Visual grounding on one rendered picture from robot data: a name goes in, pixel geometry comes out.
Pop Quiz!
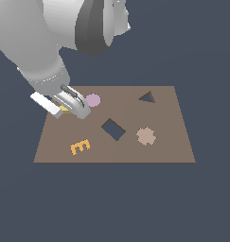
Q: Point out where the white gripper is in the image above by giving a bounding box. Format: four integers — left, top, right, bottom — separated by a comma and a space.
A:
29, 83, 92, 121

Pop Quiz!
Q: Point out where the small yellow block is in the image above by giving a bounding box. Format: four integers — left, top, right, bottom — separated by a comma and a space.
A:
58, 104, 73, 115

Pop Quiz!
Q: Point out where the brown slotted board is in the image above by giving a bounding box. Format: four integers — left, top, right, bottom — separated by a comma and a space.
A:
32, 85, 197, 164

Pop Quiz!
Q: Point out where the pink round disc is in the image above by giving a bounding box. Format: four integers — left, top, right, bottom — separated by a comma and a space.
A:
84, 93, 102, 109

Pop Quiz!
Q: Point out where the orange letter E piece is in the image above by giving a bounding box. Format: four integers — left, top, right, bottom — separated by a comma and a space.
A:
69, 138, 92, 156

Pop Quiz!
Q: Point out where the tan flower-shaped piece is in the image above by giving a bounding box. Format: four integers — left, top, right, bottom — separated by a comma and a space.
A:
135, 126, 158, 147

